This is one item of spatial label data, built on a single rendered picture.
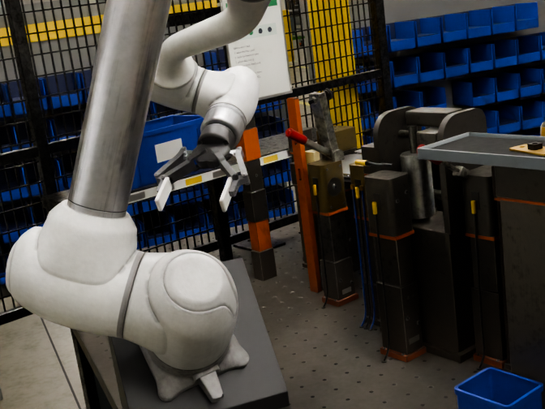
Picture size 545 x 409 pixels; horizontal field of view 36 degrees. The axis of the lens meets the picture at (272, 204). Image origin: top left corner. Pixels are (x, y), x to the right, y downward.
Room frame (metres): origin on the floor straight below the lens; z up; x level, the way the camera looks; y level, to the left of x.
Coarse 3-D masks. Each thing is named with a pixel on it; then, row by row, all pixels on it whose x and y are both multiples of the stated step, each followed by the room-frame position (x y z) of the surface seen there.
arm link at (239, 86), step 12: (204, 72) 1.85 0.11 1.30; (216, 72) 1.86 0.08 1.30; (228, 72) 1.86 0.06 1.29; (240, 72) 1.87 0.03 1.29; (252, 72) 1.90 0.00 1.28; (204, 84) 1.82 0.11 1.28; (216, 84) 1.82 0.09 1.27; (228, 84) 1.82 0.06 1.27; (240, 84) 1.83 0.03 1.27; (252, 84) 1.86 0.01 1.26; (204, 96) 1.82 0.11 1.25; (216, 96) 1.81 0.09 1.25; (228, 96) 1.80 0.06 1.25; (240, 96) 1.81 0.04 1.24; (252, 96) 1.84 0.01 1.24; (192, 108) 1.84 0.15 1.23; (204, 108) 1.82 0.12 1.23; (240, 108) 1.79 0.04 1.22; (252, 108) 1.83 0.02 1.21
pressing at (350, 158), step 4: (344, 156) 2.22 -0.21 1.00; (348, 156) 2.22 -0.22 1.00; (352, 156) 2.21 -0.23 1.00; (356, 156) 2.20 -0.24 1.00; (360, 156) 2.20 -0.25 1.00; (344, 160) 2.17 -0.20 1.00; (348, 160) 2.16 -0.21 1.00; (352, 160) 2.16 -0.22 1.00; (344, 164) 2.12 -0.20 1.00; (348, 164) 2.11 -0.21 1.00; (344, 168) 2.07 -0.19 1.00; (348, 168) 2.06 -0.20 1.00; (344, 172) 2.02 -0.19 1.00; (348, 172) 2.02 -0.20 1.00; (344, 176) 1.98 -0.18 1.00; (348, 176) 1.97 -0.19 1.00; (344, 180) 1.98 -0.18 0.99; (348, 180) 1.97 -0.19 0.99
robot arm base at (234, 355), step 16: (144, 352) 1.44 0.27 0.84; (224, 352) 1.42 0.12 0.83; (240, 352) 1.46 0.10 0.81; (160, 368) 1.41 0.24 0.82; (176, 368) 1.39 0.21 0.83; (208, 368) 1.40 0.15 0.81; (224, 368) 1.43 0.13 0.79; (160, 384) 1.40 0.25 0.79; (176, 384) 1.40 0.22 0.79; (192, 384) 1.41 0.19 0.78; (208, 384) 1.39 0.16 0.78
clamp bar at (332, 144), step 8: (328, 88) 1.95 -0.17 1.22; (312, 96) 1.94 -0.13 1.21; (320, 96) 1.92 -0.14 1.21; (328, 96) 1.95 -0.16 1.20; (312, 104) 1.93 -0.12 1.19; (320, 104) 1.92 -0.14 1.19; (320, 112) 1.93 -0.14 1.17; (328, 112) 1.93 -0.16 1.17; (320, 120) 1.94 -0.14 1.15; (328, 120) 1.93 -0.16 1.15; (320, 128) 1.94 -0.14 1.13; (328, 128) 1.93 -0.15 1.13; (320, 136) 1.95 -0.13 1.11; (328, 136) 1.93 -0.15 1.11; (328, 144) 1.93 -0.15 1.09; (336, 144) 1.94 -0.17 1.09
